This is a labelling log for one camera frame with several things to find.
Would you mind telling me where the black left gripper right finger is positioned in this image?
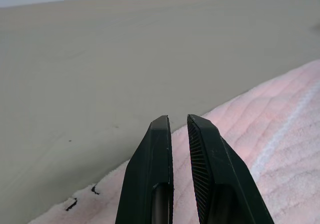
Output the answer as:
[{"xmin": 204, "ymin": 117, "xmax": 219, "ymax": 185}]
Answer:
[{"xmin": 186, "ymin": 113, "xmax": 275, "ymax": 224}]

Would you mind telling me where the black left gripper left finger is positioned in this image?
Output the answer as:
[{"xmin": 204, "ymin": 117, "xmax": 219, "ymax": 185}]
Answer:
[{"xmin": 114, "ymin": 114, "xmax": 175, "ymax": 224}]

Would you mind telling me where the pink fluffy towel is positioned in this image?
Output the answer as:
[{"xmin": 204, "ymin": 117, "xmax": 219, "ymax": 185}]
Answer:
[{"xmin": 26, "ymin": 60, "xmax": 320, "ymax": 224}]

